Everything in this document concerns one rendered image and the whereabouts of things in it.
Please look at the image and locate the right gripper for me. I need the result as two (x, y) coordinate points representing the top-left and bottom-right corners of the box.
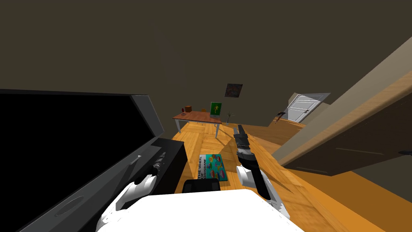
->
(233, 124), (250, 150)

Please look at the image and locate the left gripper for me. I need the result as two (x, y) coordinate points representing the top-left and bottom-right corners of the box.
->
(153, 151), (167, 174)

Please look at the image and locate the black television stand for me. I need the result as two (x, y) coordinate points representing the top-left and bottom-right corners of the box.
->
(141, 137), (189, 196)

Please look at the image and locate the wooden table with white legs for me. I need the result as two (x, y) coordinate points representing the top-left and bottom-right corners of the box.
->
(172, 101), (224, 139)

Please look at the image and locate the teal picture book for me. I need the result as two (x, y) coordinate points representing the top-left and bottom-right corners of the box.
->
(198, 153), (229, 182)

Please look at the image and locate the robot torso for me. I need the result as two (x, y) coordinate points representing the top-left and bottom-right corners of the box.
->
(96, 178), (305, 232)

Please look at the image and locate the white panel door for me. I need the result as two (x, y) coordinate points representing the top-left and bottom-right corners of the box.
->
(286, 93), (332, 124)

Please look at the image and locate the black grey-framed television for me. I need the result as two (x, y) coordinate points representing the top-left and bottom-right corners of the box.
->
(0, 88), (165, 232)

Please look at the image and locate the dark brown door leaf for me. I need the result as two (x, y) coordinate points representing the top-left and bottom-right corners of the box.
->
(272, 69), (412, 177)

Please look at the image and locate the dark wall picture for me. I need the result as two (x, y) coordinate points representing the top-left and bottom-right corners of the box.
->
(224, 83), (244, 99)

